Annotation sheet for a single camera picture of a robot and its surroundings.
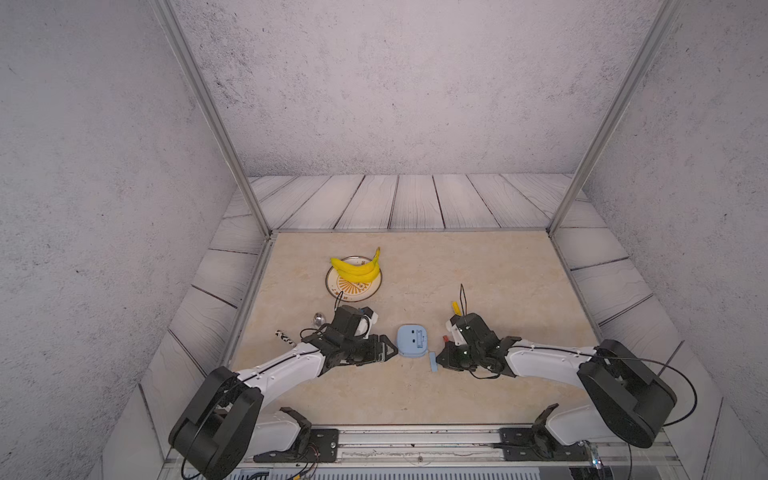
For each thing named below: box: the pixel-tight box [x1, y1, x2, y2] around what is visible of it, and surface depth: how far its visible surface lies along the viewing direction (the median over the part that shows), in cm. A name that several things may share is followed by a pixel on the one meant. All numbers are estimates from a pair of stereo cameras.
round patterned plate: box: [325, 255, 383, 303], surface depth 106 cm
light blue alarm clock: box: [397, 324, 428, 357], surface depth 90 cm
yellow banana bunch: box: [330, 247, 381, 283], surface depth 105 cm
